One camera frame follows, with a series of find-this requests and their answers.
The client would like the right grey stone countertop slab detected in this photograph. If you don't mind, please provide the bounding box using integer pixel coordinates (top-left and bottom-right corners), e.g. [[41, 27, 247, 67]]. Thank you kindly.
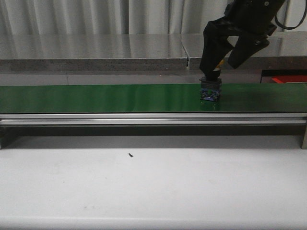
[[181, 31, 307, 70]]

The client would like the green conveyor belt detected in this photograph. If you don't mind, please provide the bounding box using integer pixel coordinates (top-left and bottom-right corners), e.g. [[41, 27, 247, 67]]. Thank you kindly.
[[0, 83, 307, 114]]

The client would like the grey stone countertop slab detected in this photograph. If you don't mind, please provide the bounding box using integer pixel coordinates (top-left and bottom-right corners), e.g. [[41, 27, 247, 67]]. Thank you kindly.
[[181, 31, 307, 70], [0, 34, 188, 72]]

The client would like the right conveyor support leg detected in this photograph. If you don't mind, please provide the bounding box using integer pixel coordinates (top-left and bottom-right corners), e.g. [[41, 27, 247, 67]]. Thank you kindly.
[[297, 116, 307, 150]]

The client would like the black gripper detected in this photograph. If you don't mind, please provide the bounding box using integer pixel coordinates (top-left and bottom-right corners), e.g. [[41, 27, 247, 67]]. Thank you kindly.
[[200, 0, 277, 81]]

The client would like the black cable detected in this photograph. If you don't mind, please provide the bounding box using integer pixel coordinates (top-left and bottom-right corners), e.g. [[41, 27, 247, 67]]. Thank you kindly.
[[274, 0, 307, 31]]

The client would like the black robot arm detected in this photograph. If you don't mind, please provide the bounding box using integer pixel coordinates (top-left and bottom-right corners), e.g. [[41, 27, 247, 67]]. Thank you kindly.
[[200, 0, 284, 81]]

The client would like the red plastic tray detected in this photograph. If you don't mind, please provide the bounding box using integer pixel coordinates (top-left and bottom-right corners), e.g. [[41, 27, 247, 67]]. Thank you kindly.
[[272, 75, 307, 83]]

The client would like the left grey stone countertop slab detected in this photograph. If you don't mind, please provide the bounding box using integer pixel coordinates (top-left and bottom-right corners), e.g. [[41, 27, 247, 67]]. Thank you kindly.
[[0, 34, 188, 72]]

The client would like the aluminium conveyor frame rail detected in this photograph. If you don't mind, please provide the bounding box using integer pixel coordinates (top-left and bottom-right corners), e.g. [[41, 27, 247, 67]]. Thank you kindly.
[[0, 113, 307, 126]]

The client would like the grey pleated curtain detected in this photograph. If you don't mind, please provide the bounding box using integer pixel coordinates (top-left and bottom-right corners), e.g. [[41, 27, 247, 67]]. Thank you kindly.
[[0, 0, 228, 35]]

